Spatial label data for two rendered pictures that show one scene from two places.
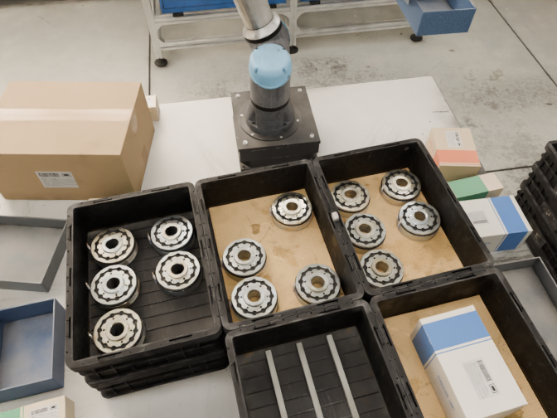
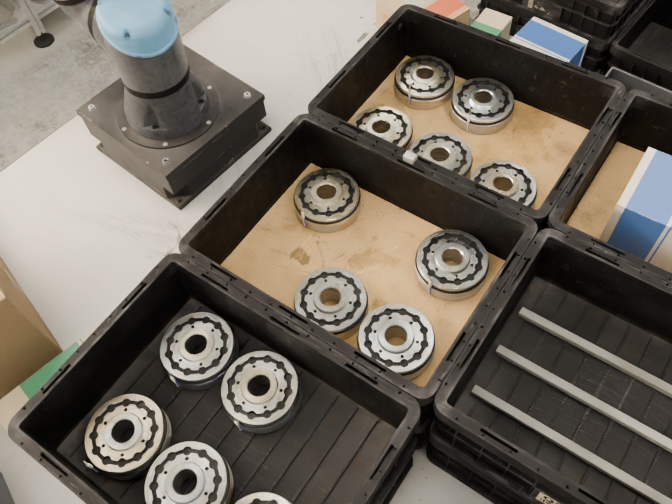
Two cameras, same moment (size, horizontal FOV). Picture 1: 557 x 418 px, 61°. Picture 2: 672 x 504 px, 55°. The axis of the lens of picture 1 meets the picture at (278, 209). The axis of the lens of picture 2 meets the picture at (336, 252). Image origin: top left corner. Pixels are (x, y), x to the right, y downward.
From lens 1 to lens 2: 0.40 m
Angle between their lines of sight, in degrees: 20
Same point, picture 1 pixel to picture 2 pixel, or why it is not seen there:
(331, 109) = (223, 54)
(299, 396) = (559, 407)
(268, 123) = (180, 112)
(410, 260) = (515, 157)
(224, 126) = (95, 168)
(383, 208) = (427, 120)
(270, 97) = (167, 67)
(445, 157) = not seen: hidden behind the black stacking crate
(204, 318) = (353, 420)
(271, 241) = (337, 256)
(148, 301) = (253, 464)
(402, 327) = not seen: hidden behind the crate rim
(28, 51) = not seen: outside the picture
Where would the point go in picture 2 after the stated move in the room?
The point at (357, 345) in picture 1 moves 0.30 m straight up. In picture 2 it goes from (558, 295) to (624, 156)
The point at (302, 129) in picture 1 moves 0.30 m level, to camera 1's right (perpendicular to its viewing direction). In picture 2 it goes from (226, 96) to (347, 20)
